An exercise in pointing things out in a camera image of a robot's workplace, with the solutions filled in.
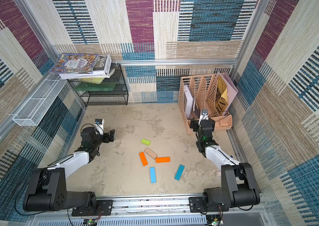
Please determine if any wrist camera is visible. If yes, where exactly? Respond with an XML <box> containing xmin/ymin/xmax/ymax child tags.
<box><xmin>95</xmin><ymin>119</ymin><xmax>104</xmax><ymax>135</ymax></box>
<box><xmin>199</xmin><ymin>109</ymin><xmax>208</xmax><ymax>123</ymax></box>

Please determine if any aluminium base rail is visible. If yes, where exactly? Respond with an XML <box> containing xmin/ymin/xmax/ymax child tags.
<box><xmin>25</xmin><ymin>194</ymin><xmax>276</xmax><ymax>226</ymax></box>

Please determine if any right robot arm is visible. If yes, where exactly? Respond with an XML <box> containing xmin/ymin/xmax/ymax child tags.
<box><xmin>190</xmin><ymin>119</ymin><xmax>260</xmax><ymax>211</ymax></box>

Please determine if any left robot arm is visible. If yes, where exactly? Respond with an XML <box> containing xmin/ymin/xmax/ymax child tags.
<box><xmin>23</xmin><ymin>127</ymin><xmax>115</xmax><ymax>215</ymax></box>

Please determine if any beige wooden building block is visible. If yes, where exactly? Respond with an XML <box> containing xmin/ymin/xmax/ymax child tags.
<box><xmin>144</xmin><ymin>148</ymin><xmax>158</xmax><ymax>160</ymax></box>

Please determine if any pink folder in organizer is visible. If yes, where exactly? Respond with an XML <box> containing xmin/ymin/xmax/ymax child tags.
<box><xmin>216</xmin><ymin>72</ymin><xmax>239</xmax><ymax>114</ymax></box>

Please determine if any white wire mesh basket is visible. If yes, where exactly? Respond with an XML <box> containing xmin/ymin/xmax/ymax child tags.
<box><xmin>13</xmin><ymin>74</ymin><xmax>66</xmax><ymax>127</ymax></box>

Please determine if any teal building block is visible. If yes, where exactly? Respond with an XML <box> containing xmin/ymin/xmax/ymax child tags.
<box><xmin>174</xmin><ymin>164</ymin><xmax>185</xmax><ymax>181</ymax></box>

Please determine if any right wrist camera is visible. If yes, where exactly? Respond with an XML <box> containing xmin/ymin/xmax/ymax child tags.
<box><xmin>199</xmin><ymin>109</ymin><xmax>208</xmax><ymax>123</ymax></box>

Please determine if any colourful illustrated book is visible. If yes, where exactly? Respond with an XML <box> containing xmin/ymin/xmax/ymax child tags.
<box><xmin>49</xmin><ymin>54</ymin><xmax>100</xmax><ymax>74</ymax></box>

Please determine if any black and white Folio book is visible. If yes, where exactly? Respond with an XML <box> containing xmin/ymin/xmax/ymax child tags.
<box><xmin>58</xmin><ymin>55</ymin><xmax>116</xmax><ymax>79</ymax></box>

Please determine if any black wire shelf rack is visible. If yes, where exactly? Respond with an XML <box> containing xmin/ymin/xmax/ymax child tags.
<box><xmin>69</xmin><ymin>64</ymin><xmax>129</xmax><ymax>107</ymax></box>

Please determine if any green folder on shelf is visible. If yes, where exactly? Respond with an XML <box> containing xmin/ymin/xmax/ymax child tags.
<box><xmin>74</xmin><ymin>82</ymin><xmax>117</xmax><ymax>92</ymax></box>

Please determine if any light blue building block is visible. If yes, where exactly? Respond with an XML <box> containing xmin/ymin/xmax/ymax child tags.
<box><xmin>149</xmin><ymin>167</ymin><xmax>156</xmax><ymax>183</ymax></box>

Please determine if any pink desk file organizer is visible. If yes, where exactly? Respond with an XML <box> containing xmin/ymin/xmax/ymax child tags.
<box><xmin>178</xmin><ymin>74</ymin><xmax>233</xmax><ymax>135</ymax></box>

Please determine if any orange building block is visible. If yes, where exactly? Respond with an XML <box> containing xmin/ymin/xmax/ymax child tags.
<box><xmin>155</xmin><ymin>157</ymin><xmax>170</xmax><ymax>163</ymax></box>
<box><xmin>139</xmin><ymin>152</ymin><xmax>148</xmax><ymax>166</ymax></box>

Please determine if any green building block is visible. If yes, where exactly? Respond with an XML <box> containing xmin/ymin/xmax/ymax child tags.
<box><xmin>141</xmin><ymin>138</ymin><xmax>151</xmax><ymax>146</ymax></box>

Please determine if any white box in organizer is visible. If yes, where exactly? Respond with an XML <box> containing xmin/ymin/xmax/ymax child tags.
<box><xmin>184</xmin><ymin>85</ymin><xmax>193</xmax><ymax>120</ymax></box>

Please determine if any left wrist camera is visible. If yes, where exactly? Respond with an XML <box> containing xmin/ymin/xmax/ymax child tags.
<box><xmin>95</xmin><ymin>119</ymin><xmax>104</xmax><ymax>135</ymax></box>

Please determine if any yellow black magazine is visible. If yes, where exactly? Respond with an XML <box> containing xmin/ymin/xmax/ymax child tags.
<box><xmin>215</xmin><ymin>74</ymin><xmax>228</xmax><ymax>115</ymax></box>

